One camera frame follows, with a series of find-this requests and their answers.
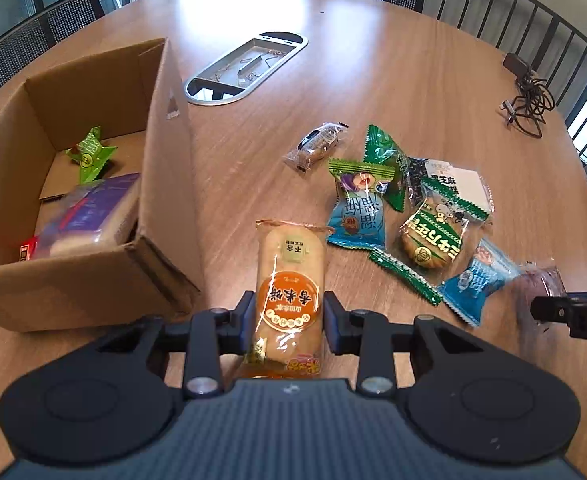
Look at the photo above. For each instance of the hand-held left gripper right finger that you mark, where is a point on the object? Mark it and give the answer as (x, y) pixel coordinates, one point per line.
(328, 325)

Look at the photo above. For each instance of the small purple snack packet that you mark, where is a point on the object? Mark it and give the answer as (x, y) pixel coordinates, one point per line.
(543, 280)

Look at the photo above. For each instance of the light green snack packet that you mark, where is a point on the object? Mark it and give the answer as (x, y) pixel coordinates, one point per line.
(90, 155)

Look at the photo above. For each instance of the small blue snack packet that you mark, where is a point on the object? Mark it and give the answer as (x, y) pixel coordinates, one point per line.
(478, 280)

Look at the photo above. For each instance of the clear brown snack packet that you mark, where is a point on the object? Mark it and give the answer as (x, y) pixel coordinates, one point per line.
(313, 146)

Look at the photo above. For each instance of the long purple snack packet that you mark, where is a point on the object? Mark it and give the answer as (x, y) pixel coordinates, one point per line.
(93, 210)

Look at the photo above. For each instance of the brown cardboard box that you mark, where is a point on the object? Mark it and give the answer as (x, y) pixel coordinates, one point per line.
(168, 185)

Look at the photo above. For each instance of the red snack packet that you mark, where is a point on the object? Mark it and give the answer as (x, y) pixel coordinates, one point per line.
(29, 249)

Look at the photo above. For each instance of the black metal railing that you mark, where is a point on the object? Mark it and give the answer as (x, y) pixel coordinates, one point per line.
(533, 7)

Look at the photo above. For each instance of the white black sesame snack packet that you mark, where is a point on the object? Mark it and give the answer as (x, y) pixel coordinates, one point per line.
(461, 182)

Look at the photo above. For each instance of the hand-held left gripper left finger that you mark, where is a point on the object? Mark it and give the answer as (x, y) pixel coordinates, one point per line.
(252, 325)

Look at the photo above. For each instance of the dark green triangular snack packet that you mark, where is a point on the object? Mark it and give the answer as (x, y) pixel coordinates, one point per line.
(384, 152)

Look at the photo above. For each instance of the blue green plum snack packet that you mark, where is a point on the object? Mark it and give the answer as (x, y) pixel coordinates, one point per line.
(356, 210)

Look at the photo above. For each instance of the orange rice cracker packet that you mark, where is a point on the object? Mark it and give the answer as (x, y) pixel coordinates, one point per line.
(288, 300)

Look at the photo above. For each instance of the green white cookie packet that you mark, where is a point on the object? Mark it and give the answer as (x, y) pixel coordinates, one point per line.
(431, 245)

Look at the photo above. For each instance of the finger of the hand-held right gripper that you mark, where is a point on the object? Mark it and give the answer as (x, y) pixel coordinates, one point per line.
(548, 310)

